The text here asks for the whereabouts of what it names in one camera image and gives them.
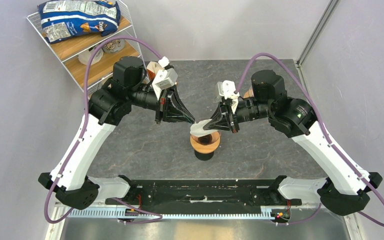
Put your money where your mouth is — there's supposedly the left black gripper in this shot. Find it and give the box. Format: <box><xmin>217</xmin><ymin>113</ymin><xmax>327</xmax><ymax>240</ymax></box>
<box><xmin>128</xmin><ymin>84</ymin><xmax>195</xmax><ymax>125</ymax></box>

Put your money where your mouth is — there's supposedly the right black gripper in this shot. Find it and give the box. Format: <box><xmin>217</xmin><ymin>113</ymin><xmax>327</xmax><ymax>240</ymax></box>
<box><xmin>203</xmin><ymin>97</ymin><xmax>273</xmax><ymax>133</ymax></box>

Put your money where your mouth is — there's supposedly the wooden ring stand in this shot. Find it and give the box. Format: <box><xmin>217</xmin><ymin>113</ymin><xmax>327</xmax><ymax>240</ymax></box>
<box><xmin>190</xmin><ymin>131</ymin><xmax>221</xmax><ymax>154</ymax></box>
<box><xmin>243</xmin><ymin>89</ymin><xmax>254</xmax><ymax>99</ymax></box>

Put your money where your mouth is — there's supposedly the red black dripper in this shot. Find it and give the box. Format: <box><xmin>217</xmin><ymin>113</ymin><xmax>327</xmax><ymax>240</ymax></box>
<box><xmin>194</xmin><ymin>150</ymin><xmax>214</xmax><ymax>161</ymax></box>

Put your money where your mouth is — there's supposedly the orange white filter box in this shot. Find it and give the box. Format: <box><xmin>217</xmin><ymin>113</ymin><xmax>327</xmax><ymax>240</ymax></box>
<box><xmin>146</xmin><ymin>61</ymin><xmax>164</xmax><ymax>82</ymax></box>

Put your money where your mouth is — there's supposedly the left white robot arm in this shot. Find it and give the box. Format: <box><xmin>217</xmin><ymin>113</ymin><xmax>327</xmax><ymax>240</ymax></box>
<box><xmin>38</xmin><ymin>56</ymin><xmax>195</xmax><ymax>210</ymax></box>

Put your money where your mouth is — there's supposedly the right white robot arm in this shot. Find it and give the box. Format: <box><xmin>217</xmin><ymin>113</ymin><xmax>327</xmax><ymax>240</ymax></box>
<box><xmin>203</xmin><ymin>70</ymin><xmax>383</xmax><ymax>216</ymax></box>

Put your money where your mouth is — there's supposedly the white plastic jug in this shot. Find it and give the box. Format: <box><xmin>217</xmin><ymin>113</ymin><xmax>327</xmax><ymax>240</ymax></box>
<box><xmin>77</xmin><ymin>46</ymin><xmax>104</xmax><ymax>65</ymax></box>

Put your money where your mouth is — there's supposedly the blue Doritos chip bag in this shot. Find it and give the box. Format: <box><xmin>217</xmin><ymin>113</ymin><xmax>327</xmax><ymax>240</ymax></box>
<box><xmin>37</xmin><ymin>0</ymin><xmax>122</xmax><ymax>44</ymax></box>

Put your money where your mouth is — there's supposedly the white wire wooden shelf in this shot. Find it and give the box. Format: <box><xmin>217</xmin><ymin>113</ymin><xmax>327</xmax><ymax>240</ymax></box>
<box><xmin>26</xmin><ymin>0</ymin><xmax>147</xmax><ymax>100</ymax></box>

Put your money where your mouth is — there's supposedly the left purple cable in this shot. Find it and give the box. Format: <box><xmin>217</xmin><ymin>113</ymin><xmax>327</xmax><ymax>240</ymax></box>
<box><xmin>43</xmin><ymin>35</ymin><xmax>164</xmax><ymax>225</ymax></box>

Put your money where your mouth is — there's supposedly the purple cable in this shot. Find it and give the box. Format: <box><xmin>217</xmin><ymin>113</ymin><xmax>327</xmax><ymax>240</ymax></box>
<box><xmin>234</xmin><ymin>52</ymin><xmax>384</xmax><ymax>228</ymax></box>
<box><xmin>43</xmin><ymin>35</ymin><xmax>164</xmax><ymax>225</ymax></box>

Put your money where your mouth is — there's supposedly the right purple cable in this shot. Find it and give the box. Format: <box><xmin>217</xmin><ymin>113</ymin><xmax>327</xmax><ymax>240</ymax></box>
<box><xmin>234</xmin><ymin>52</ymin><xmax>384</xmax><ymax>228</ymax></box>

